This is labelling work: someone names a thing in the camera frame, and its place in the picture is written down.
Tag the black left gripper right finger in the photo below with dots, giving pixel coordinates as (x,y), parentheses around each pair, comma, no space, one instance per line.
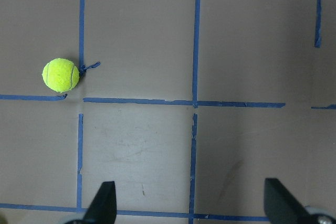
(280,206)

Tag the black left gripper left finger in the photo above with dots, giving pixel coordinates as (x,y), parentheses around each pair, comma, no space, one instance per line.
(103,208)

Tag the yellow tennis ball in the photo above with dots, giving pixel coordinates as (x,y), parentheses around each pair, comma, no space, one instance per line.
(60,75)

